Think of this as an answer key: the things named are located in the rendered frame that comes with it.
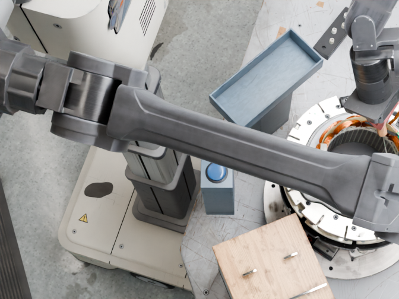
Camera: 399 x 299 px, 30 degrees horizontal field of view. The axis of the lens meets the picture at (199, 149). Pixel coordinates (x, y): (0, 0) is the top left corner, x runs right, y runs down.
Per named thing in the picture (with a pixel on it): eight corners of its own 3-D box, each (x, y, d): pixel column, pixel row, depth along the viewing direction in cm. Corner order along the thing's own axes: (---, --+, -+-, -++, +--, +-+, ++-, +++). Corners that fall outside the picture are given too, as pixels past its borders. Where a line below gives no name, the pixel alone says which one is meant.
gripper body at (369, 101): (408, 82, 126) (405, 54, 120) (376, 126, 123) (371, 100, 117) (375, 69, 129) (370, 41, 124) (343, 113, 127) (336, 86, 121)
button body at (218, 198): (234, 187, 187) (233, 156, 163) (234, 215, 185) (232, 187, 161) (206, 187, 188) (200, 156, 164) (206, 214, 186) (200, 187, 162)
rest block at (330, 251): (322, 231, 179) (323, 229, 177) (341, 244, 178) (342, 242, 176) (313, 245, 178) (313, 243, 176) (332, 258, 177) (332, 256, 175)
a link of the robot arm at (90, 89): (34, 57, 87) (22, 101, 87) (115, 80, 85) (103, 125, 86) (62, 61, 96) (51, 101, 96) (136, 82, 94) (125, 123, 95)
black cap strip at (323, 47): (360, 19, 200) (361, 15, 198) (327, 60, 197) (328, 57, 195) (344, 9, 201) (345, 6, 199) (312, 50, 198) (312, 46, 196)
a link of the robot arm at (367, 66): (349, 34, 118) (347, 61, 115) (394, 31, 116) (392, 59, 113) (355, 61, 124) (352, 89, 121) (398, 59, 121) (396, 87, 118)
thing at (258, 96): (284, 78, 196) (291, 26, 169) (313, 105, 193) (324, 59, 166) (214, 137, 192) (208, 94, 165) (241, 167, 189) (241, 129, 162)
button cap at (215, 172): (225, 163, 163) (225, 162, 162) (225, 181, 162) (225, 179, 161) (207, 163, 163) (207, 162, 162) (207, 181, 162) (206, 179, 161)
